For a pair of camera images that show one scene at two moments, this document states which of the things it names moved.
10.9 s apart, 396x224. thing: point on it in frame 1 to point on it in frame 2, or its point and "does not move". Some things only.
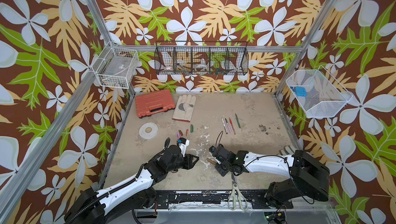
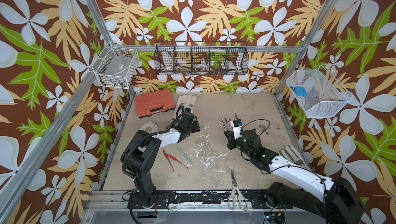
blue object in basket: (300, 91) does not move
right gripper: (220, 172) to (231, 140)
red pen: (231, 122) does not move
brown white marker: (225, 127) does not move
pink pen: (228, 126) does not move
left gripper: (190, 163) to (196, 123)
